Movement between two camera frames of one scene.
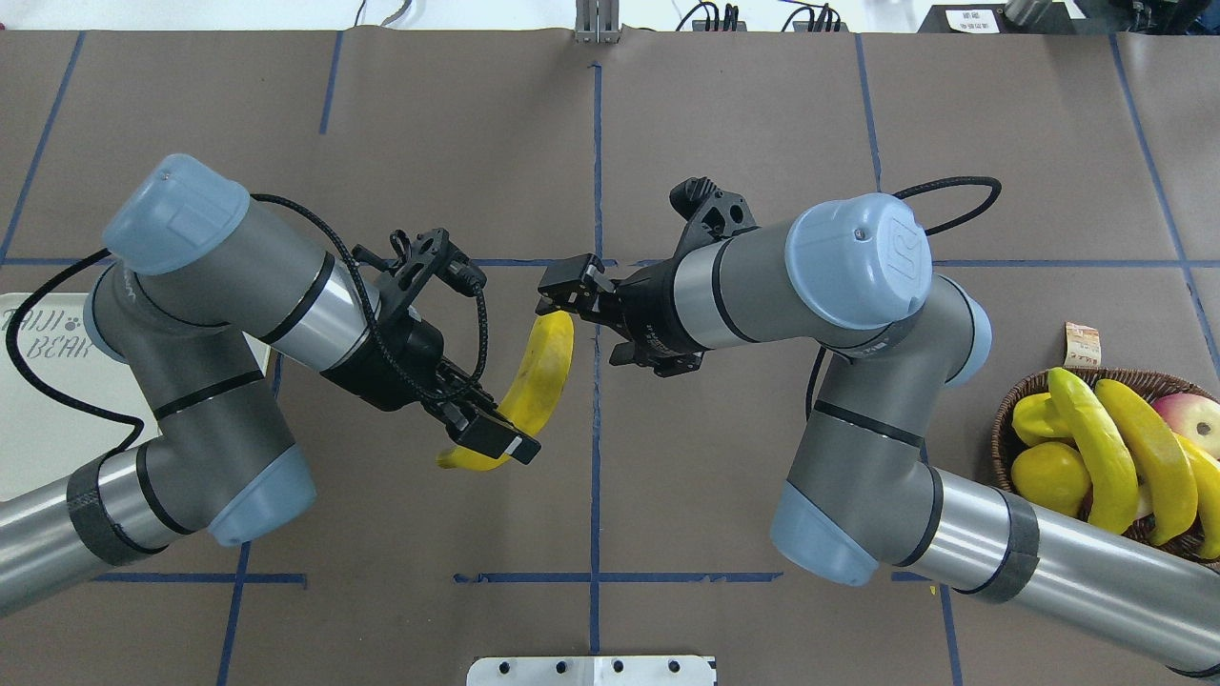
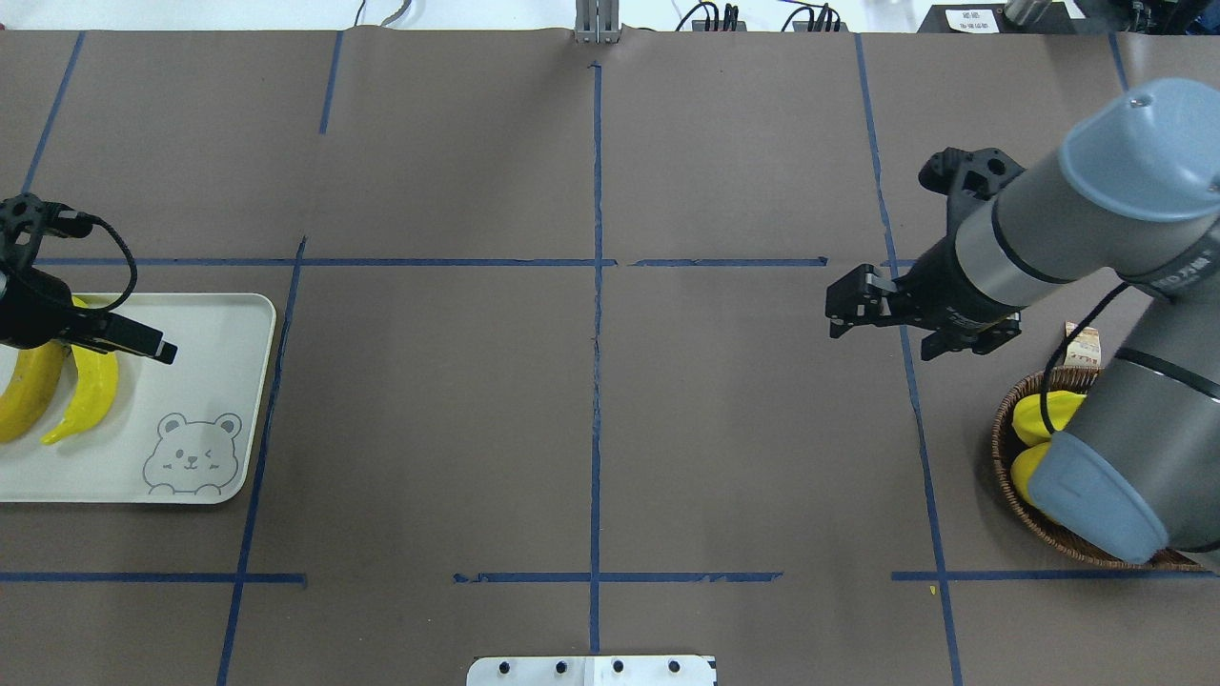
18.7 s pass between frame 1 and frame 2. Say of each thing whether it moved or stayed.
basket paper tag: stayed
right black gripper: moved
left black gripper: moved
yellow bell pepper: stayed
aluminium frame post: stayed
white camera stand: stayed
